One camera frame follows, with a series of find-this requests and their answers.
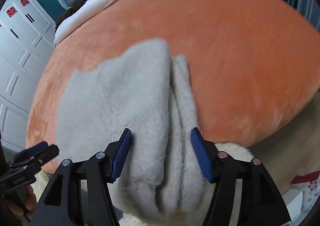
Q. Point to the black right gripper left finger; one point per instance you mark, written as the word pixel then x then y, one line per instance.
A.
pixel 77 193

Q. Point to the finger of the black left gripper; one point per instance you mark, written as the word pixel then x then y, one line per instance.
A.
pixel 39 155

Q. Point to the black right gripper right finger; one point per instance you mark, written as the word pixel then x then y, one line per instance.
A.
pixel 244 194

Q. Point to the beige knit sweater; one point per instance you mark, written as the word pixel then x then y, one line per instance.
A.
pixel 148 92

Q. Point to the person's left hand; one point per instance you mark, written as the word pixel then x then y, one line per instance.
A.
pixel 23 204

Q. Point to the white floral storage box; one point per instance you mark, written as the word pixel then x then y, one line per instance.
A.
pixel 302 195

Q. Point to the white wardrobe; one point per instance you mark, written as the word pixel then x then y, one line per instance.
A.
pixel 27 35

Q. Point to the orange plush bed cover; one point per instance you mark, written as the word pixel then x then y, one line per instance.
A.
pixel 253 64

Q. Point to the dark brown fuzzy pillow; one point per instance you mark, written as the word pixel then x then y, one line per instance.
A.
pixel 73 8

